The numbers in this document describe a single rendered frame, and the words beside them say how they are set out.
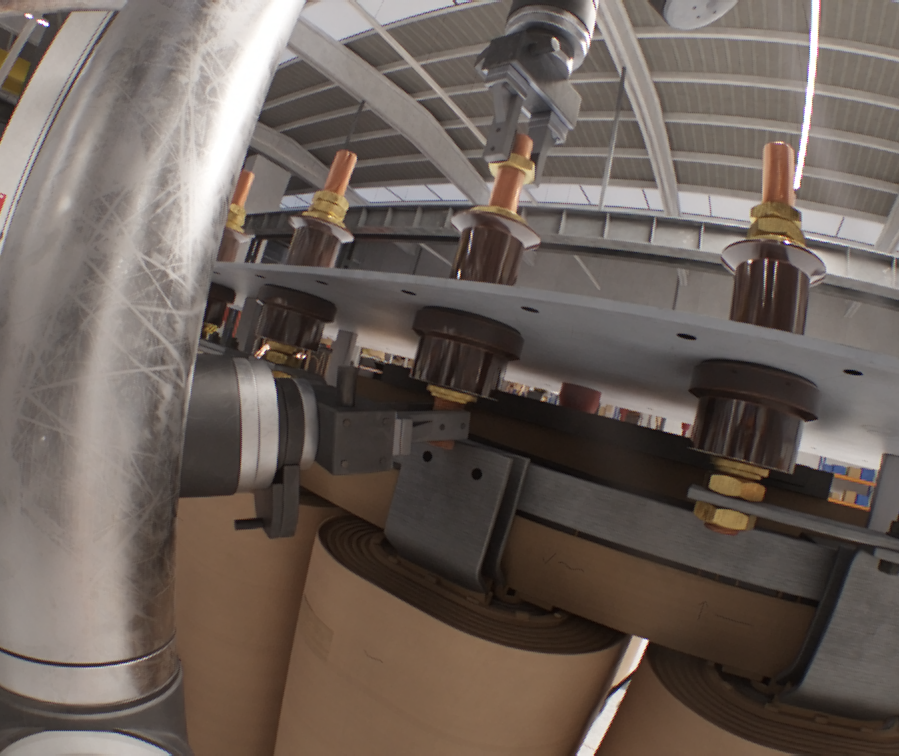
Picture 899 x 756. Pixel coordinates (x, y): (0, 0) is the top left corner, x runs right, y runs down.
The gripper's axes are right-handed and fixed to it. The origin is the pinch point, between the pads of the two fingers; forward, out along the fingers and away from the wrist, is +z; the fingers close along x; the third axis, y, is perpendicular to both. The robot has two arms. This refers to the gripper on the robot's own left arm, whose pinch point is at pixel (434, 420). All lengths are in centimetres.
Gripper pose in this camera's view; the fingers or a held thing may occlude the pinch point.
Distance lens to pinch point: 46.3
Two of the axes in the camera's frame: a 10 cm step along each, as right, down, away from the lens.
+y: 1.0, -9.9, -0.9
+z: 8.0, 0.2, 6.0
